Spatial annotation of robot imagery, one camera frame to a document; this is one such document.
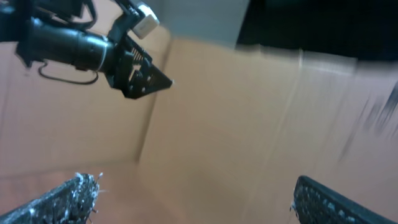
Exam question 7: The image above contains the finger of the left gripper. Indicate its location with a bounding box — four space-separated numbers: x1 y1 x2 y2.
127 64 173 99

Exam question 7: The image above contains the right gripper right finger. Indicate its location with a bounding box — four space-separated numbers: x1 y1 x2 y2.
290 175 396 224

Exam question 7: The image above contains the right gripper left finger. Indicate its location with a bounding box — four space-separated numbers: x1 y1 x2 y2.
1 172 100 224

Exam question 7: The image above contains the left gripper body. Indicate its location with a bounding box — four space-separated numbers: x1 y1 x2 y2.
105 34 155 100

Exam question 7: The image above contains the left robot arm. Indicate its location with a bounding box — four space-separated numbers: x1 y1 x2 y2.
1 0 173 99

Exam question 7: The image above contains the cardboard box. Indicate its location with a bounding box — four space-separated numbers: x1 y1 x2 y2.
1 26 397 223

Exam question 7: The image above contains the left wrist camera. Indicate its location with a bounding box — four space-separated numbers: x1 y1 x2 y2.
132 2 160 39

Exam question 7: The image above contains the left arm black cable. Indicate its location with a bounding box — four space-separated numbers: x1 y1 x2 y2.
37 60 100 86

